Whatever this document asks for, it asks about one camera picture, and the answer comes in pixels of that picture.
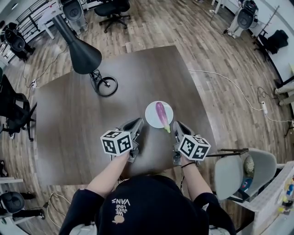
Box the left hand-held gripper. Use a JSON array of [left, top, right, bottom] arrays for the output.
[[100, 117, 145, 164]]

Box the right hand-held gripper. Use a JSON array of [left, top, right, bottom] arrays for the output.
[[172, 121, 212, 166]]

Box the purple eggplant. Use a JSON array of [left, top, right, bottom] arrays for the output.
[[155, 101, 171, 134]]

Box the person's left forearm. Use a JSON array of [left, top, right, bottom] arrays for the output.
[[86, 153, 130, 199]]

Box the person's right forearm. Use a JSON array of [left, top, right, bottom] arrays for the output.
[[180, 158, 217, 203]]

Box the white round plate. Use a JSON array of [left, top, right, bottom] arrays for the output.
[[145, 101, 174, 129]]

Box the dark wooden table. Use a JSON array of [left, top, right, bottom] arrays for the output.
[[34, 45, 218, 186]]

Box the grey shell chair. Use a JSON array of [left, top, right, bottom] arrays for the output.
[[206, 147, 279, 204]]

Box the person's black printed shirt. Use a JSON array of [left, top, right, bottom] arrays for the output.
[[58, 174, 237, 235]]

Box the blue packet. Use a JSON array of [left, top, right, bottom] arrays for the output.
[[241, 178, 253, 190]]

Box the black cone desk lamp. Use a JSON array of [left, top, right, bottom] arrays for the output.
[[52, 15, 119, 97]]

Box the white desk with clutter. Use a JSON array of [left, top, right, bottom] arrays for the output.
[[243, 160, 294, 213]]

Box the black mesh office chair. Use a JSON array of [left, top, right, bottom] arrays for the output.
[[0, 73, 38, 142]]

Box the grey pod machine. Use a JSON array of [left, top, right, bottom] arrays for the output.
[[226, 0, 260, 39], [58, 0, 89, 35]]

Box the black chair with jacket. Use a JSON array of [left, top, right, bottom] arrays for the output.
[[253, 29, 290, 62]]

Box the white small table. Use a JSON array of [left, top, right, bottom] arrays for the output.
[[37, 12, 68, 40]]

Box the dark pod machine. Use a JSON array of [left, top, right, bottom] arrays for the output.
[[0, 191, 46, 221], [4, 22, 35, 61]]

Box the wooden coat rack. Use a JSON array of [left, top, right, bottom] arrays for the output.
[[261, 5, 280, 35]]

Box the black metal railing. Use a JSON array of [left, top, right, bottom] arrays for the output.
[[15, 0, 58, 45]]

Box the long white cable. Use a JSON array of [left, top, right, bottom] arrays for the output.
[[187, 68, 294, 123]]

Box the pale looped floor cable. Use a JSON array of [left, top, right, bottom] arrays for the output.
[[46, 192, 72, 224]]

